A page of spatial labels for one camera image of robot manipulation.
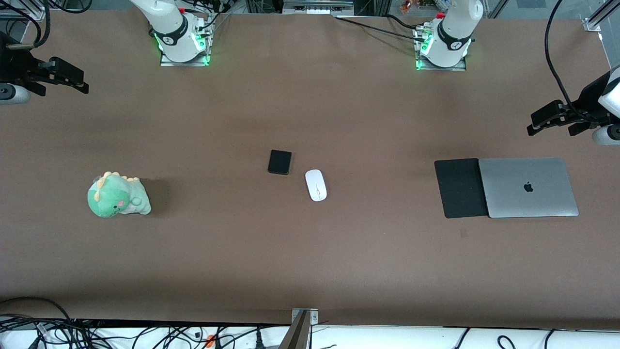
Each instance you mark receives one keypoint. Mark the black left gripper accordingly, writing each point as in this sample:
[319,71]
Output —
[590,98]

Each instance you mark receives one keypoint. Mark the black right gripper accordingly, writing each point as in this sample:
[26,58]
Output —
[13,64]

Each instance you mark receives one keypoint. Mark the black phone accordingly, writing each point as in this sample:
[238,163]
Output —
[280,162]

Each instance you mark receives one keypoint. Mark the white computer mouse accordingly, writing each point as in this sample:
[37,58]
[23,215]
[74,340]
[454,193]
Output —
[316,185]

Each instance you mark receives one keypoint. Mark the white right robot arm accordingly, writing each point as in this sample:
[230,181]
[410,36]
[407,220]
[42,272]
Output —
[172,29]

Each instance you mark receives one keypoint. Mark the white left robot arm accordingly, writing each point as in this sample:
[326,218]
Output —
[453,34]

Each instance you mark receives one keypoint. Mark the black mouse pad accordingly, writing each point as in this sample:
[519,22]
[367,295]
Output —
[444,194]

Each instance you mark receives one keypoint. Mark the silver closed laptop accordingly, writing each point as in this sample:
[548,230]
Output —
[528,203]

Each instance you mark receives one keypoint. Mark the aluminium corner profile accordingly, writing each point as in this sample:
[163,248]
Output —
[598,22]
[24,12]

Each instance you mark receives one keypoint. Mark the green dinosaur plush toy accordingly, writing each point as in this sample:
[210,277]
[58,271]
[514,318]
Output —
[114,196]

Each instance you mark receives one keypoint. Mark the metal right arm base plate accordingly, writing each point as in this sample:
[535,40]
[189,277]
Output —
[184,63]

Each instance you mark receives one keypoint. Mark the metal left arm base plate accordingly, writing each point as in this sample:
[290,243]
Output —
[441,69]

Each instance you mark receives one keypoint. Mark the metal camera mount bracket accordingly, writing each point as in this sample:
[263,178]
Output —
[300,334]

